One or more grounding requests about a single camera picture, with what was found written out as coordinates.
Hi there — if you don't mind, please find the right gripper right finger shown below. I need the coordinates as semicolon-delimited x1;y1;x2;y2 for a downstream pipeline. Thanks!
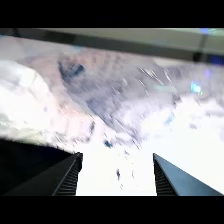
152;152;224;197

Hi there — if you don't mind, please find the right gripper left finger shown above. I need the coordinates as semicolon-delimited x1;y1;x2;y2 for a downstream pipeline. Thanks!
3;151;84;197

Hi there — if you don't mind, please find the black garment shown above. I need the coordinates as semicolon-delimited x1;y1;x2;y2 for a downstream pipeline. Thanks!
0;137;75;197

